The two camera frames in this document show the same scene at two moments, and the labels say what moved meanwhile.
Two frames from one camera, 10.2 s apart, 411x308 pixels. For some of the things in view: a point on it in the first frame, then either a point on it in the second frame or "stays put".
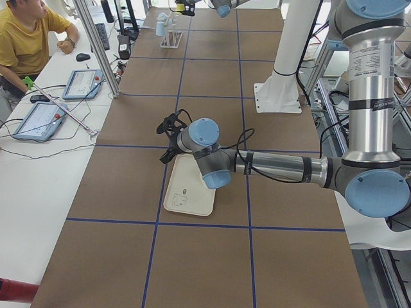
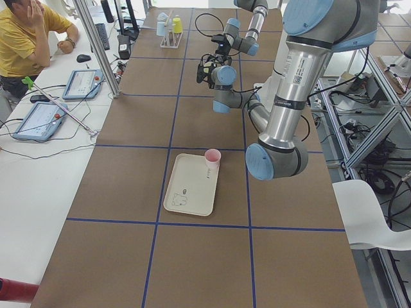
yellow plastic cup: x=180 y=7 -> x=178 y=25
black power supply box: x=124 y=46 stays put
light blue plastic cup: x=160 y=28 stays put
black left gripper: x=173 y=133 -> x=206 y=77
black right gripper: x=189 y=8 -> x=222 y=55
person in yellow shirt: x=24 y=42 stays put
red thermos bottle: x=17 y=291 stays put
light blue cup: x=162 y=17 stays put
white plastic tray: x=187 y=190 stays put
